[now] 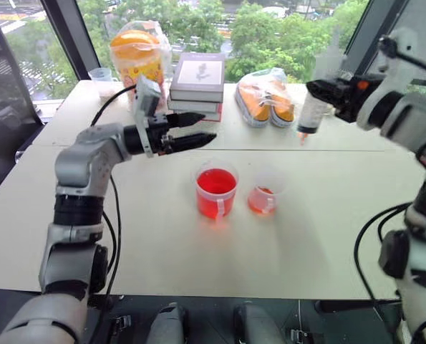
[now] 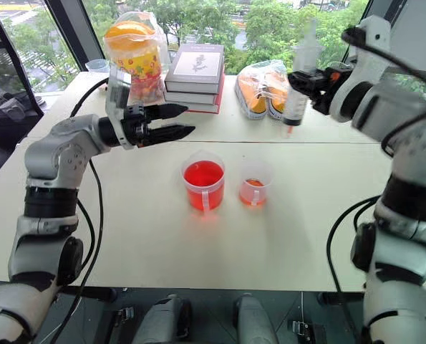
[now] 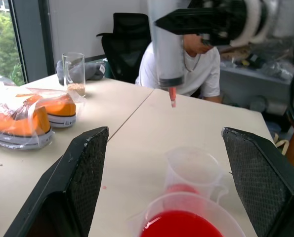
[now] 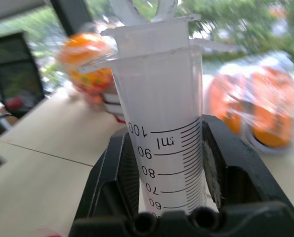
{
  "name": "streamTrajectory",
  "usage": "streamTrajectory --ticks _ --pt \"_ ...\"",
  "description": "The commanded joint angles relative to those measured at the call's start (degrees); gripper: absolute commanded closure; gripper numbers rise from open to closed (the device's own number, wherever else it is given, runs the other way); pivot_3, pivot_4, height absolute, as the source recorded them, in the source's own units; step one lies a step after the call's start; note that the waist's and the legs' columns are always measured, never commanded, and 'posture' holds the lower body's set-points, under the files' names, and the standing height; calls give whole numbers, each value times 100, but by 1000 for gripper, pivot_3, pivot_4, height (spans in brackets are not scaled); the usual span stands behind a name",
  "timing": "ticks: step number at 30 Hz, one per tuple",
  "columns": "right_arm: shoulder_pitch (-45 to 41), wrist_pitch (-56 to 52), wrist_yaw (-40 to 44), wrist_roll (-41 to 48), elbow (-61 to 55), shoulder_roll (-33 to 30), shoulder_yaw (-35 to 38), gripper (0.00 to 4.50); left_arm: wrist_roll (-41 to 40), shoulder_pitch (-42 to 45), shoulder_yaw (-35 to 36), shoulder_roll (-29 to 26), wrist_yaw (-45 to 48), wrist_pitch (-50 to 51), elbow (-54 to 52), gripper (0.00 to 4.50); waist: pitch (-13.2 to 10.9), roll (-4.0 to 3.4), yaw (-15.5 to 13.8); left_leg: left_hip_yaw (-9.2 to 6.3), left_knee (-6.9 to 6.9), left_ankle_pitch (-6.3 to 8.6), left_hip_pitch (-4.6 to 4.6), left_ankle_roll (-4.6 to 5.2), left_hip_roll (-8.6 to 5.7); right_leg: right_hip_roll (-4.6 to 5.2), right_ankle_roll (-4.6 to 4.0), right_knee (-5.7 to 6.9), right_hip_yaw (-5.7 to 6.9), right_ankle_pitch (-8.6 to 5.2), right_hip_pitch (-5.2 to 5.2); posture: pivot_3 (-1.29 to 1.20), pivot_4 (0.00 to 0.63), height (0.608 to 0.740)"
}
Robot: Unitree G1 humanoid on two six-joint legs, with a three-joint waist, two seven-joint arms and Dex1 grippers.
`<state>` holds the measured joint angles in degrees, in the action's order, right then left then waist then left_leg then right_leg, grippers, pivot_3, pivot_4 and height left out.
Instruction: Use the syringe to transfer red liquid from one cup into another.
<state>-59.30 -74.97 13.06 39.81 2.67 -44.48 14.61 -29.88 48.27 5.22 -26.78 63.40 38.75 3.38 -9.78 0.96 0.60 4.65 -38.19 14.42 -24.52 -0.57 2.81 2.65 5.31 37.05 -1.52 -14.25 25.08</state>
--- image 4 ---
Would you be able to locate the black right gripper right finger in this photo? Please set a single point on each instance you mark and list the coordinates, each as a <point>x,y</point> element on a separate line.
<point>238,160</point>

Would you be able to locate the round orange snack packet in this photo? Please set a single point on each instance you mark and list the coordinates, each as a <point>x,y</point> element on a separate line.
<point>86,61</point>

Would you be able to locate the white and red small box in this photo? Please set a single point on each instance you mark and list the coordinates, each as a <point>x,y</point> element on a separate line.
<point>113,103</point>

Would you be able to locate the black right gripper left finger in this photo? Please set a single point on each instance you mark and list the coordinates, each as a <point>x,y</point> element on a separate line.
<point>114,177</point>

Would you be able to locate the clear plastic 100 ml syringe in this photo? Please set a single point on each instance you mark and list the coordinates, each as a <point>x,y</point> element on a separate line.
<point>161,98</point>

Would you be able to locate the orange and white snack bag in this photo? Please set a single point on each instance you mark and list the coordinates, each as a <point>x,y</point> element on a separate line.
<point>272,108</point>
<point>224,103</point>

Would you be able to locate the black mesh office chair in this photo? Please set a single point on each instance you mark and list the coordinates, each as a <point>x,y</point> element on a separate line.
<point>13,74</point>

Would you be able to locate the black window frame post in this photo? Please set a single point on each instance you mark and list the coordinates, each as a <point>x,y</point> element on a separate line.
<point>71,16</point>

